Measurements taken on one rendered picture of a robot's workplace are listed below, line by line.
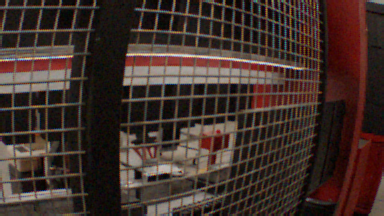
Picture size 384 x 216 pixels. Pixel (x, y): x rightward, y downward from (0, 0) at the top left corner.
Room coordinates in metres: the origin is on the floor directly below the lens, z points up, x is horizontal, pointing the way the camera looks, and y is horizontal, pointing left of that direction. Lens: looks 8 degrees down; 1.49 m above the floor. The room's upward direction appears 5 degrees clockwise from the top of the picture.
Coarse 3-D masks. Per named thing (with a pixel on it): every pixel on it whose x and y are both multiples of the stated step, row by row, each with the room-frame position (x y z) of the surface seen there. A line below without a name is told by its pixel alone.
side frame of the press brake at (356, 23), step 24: (312, 0) 2.16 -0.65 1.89; (336, 0) 2.05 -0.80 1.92; (360, 0) 2.01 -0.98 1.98; (312, 24) 2.17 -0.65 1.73; (336, 24) 2.05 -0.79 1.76; (360, 24) 1.96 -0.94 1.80; (336, 48) 2.06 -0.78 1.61; (360, 48) 1.95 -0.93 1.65; (288, 72) 2.28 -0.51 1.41; (312, 72) 2.17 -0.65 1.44; (336, 72) 2.05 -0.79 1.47; (360, 72) 1.96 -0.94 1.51; (312, 96) 2.16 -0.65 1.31; (336, 96) 2.05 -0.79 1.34; (360, 96) 2.01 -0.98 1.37; (360, 120) 2.08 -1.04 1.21; (336, 168) 1.99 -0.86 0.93; (336, 192) 1.96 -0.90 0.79
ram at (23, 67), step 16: (0, 64) 0.95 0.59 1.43; (16, 64) 1.00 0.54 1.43; (48, 64) 1.12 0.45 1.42; (64, 64) 1.18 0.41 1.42; (128, 64) 1.41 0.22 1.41; (144, 64) 1.47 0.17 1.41; (160, 64) 1.53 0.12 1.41; (176, 64) 1.60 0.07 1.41; (192, 64) 1.66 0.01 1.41; (224, 64) 1.82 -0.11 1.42; (256, 64) 2.03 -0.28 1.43; (0, 80) 0.95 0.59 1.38; (16, 80) 1.01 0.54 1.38; (128, 80) 1.42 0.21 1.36; (144, 80) 1.48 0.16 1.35; (160, 80) 1.54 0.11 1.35; (176, 80) 1.60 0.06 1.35; (208, 80) 1.75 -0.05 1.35; (224, 80) 1.83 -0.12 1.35; (256, 80) 2.03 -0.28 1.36
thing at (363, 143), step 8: (360, 136) 2.72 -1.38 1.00; (360, 144) 2.48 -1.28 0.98; (368, 144) 2.53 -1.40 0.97; (360, 152) 2.25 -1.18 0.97; (368, 152) 2.61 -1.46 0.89; (360, 160) 2.32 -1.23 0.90; (360, 168) 2.39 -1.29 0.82; (352, 176) 2.27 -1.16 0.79; (360, 176) 2.48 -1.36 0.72; (352, 184) 2.25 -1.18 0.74; (360, 184) 2.59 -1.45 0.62; (352, 192) 2.33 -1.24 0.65; (352, 200) 2.43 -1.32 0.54; (344, 208) 2.26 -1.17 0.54; (352, 208) 2.55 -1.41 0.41
